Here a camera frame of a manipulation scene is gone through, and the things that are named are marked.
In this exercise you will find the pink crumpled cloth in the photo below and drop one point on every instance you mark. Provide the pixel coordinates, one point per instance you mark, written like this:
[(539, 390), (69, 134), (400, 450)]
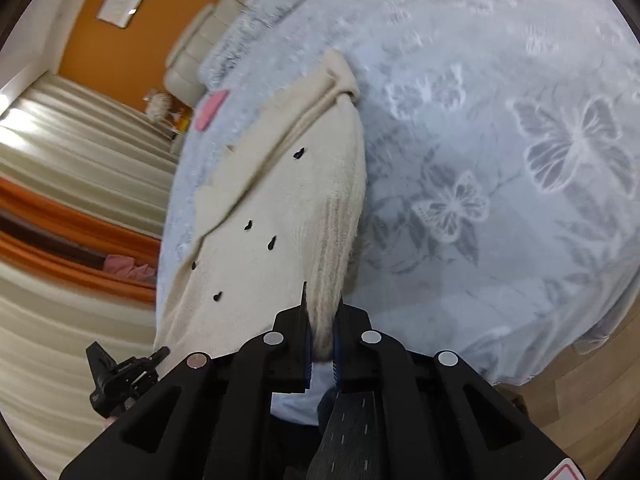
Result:
[(127, 267)]

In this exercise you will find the dark striped cloth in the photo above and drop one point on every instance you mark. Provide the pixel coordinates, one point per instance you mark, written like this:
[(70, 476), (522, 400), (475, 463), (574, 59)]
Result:
[(350, 430)]

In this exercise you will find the cream tufted headboard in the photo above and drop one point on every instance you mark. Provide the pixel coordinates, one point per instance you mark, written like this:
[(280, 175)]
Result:
[(210, 35)]

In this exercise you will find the white fluffy ornament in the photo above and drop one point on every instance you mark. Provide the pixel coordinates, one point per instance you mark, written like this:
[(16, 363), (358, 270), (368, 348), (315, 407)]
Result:
[(158, 104)]

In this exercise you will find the cream curtain with orange band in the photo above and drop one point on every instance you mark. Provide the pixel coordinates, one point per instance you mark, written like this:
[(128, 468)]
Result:
[(75, 240)]

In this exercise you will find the pink flat cloth piece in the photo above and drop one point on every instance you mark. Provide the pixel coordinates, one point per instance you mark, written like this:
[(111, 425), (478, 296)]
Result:
[(211, 109)]

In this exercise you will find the cream knit garment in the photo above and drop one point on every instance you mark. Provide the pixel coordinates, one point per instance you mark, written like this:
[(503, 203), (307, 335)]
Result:
[(280, 230)]

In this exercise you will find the butterfly print blanket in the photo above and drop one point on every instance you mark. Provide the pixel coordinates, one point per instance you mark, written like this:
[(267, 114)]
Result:
[(480, 185)]

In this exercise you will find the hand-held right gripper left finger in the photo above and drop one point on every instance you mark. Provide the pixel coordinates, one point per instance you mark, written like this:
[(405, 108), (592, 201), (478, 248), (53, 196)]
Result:
[(306, 360)]

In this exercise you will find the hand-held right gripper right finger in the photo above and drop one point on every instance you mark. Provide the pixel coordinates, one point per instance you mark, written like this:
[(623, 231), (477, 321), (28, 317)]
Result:
[(336, 360)]

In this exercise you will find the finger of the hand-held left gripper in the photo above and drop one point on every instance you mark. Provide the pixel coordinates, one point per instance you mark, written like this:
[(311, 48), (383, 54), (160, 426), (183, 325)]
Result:
[(156, 356)]

